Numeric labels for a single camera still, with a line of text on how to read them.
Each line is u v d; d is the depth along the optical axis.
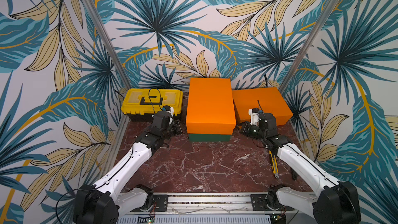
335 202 0.40
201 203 0.75
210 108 0.82
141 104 0.91
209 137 0.96
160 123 0.58
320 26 0.83
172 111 0.73
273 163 0.85
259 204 0.73
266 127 0.62
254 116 0.75
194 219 0.70
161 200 0.74
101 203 0.37
